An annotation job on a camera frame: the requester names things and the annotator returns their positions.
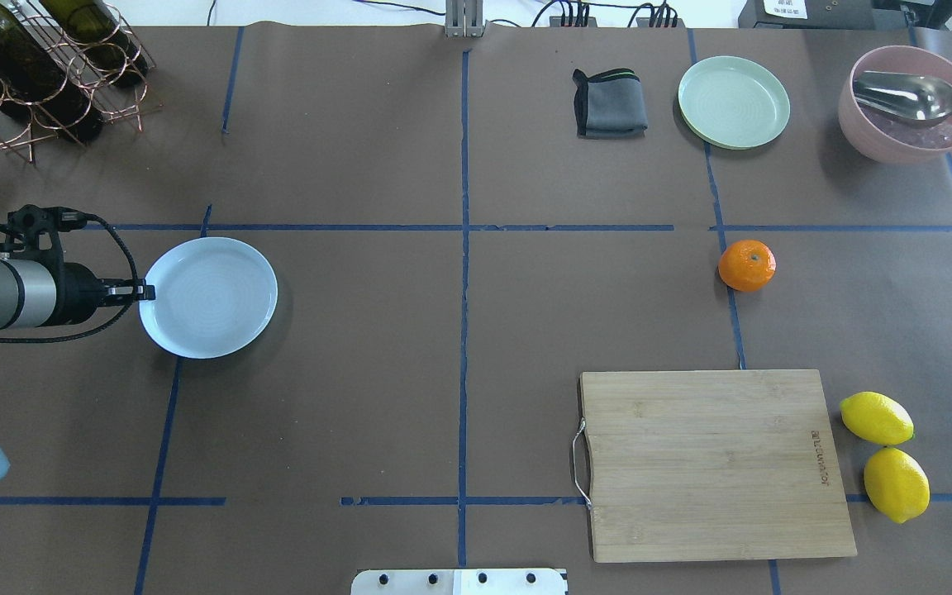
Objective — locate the clear ice cubes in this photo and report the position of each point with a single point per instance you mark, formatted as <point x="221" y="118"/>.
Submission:
<point x="937" y="137"/>

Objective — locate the black computer box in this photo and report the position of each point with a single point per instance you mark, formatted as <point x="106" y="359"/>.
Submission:
<point x="820" y="15"/>

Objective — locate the aluminium frame post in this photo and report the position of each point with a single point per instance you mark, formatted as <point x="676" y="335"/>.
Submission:
<point x="465" y="18"/>

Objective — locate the orange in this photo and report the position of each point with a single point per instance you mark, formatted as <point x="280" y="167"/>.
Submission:
<point x="747" y="265"/>

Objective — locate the silver metal scoop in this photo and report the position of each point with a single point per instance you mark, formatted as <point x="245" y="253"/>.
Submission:
<point x="919" y="98"/>

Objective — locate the dark wine bottle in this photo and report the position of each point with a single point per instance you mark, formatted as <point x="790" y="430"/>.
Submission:
<point x="35" y="78"/>
<point x="102" y="38"/>

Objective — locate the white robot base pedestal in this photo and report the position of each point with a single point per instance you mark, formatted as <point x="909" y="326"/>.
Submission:
<point x="461" y="581"/>

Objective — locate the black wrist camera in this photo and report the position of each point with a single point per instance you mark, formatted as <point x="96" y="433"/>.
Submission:
<point x="33" y="233"/>

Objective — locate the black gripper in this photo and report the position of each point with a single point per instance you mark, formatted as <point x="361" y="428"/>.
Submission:
<point x="77" y="293"/>

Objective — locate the green plate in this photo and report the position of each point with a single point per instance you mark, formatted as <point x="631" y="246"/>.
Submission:
<point x="733" y="103"/>

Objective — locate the yellow lemon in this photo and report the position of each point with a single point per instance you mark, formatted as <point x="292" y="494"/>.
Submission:
<point x="877" y="418"/>
<point x="896" y="485"/>

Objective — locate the light blue plate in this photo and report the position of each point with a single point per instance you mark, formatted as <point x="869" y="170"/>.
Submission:
<point x="213" y="296"/>

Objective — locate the pink bowl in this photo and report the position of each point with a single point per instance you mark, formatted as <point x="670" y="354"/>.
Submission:
<point x="856" y="128"/>

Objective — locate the wooden cutting board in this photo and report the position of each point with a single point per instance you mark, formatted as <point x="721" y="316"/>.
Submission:
<point x="712" y="465"/>

